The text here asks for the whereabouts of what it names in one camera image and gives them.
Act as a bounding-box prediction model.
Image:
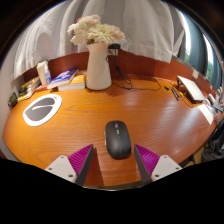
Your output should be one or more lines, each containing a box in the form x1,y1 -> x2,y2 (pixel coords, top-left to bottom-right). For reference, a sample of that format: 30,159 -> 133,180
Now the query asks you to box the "yellow white book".
16,89 -> 38,103

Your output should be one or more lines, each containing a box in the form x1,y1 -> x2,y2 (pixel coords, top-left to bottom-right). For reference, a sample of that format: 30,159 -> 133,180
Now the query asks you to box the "dark jar with green lid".
7,92 -> 18,109

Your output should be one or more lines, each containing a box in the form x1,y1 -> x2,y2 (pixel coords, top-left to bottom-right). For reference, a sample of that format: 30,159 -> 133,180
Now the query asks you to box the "white curtain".
13,0 -> 186,81

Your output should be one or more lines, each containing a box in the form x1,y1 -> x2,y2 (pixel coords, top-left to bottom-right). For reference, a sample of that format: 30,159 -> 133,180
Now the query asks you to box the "cream travel tumbler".
36,60 -> 50,86

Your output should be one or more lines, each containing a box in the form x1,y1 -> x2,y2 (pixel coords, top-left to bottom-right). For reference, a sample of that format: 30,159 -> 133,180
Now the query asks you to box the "red-brown book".
34,83 -> 50,93

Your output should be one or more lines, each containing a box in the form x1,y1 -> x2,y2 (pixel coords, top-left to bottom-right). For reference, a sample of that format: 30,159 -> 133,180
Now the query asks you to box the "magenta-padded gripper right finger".
133,143 -> 184,184

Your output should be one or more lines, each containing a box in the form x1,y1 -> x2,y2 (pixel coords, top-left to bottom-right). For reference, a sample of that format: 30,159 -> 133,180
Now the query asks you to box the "black power adapter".
108,43 -> 122,56

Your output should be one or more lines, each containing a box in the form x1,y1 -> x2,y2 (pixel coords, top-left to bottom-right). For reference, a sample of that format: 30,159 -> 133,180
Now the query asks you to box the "silver laptop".
176,75 -> 207,104

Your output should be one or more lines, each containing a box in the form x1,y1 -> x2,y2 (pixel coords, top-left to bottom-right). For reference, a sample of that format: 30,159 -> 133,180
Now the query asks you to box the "white pink flower bouquet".
66,14 -> 126,46

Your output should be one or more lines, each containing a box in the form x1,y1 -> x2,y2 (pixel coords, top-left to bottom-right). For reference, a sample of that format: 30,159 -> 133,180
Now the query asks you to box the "orange yellow book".
57,73 -> 88,92

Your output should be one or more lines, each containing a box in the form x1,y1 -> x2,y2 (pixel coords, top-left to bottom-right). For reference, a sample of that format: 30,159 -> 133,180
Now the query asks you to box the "black computer mouse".
104,120 -> 132,160

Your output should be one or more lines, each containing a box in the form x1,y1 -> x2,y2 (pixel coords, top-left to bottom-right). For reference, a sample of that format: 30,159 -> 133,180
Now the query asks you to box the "white ceramic pitcher vase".
85,42 -> 113,91

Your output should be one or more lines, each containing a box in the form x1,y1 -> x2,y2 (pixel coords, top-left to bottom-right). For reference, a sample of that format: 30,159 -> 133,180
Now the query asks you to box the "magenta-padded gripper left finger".
44,143 -> 95,187

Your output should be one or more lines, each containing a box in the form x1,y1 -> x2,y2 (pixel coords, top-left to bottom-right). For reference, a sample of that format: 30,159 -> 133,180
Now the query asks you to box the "blue book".
46,67 -> 80,90

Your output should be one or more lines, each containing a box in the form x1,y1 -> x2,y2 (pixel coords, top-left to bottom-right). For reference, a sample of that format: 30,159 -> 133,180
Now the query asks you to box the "round white grey mouse pad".
22,93 -> 63,127

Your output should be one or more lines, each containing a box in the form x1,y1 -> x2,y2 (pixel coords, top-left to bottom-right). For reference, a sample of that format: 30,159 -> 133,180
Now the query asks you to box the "black pen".
170,86 -> 181,102

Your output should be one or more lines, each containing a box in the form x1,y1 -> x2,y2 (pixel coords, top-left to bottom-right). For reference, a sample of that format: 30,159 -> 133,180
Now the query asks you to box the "black cable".
108,49 -> 163,92

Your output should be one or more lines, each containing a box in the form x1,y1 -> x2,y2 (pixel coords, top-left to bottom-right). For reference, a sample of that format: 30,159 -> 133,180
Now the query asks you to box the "yellow and black book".
19,75 -> 42,91

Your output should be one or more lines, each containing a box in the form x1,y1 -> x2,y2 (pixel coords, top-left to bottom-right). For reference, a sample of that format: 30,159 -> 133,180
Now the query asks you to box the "dark book with white spine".
18,85 -> 40,99

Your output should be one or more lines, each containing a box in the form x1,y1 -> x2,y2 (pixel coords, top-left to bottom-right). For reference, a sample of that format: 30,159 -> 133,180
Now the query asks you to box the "dark framed window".
179,9 -> 224,91

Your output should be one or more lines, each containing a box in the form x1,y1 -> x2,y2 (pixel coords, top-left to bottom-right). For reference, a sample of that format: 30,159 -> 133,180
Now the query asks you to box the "white paper sheet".
197,103 -> 215,126

